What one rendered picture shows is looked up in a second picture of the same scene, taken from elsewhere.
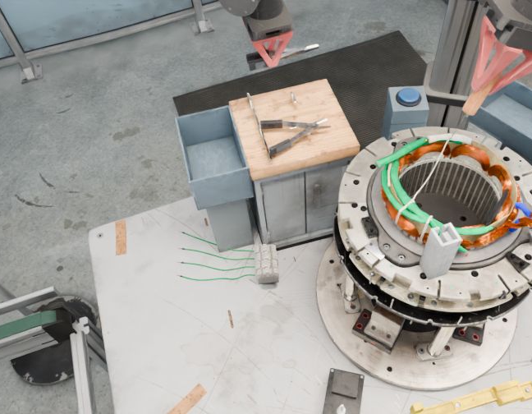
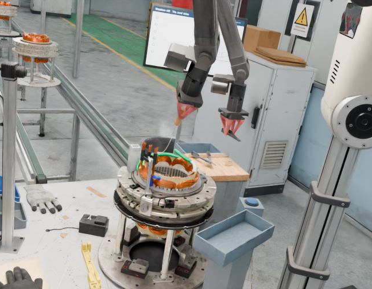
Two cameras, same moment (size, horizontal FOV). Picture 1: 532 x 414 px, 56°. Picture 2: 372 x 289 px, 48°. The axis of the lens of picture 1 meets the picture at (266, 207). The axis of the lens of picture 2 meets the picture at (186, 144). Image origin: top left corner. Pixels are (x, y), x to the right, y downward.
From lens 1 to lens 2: 145 cm
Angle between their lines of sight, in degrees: 62
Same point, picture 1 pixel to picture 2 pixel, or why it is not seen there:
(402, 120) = (239, 206)
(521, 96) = (265, 235)
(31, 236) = not seen: hidden behind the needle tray
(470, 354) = (116, 268)
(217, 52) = not seen: outside the picture
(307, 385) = not seen: hidden behind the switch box
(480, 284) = (124, 178)
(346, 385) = (100, 218)
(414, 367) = (109, 248)
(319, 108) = (227, 170)
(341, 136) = (209, 172)
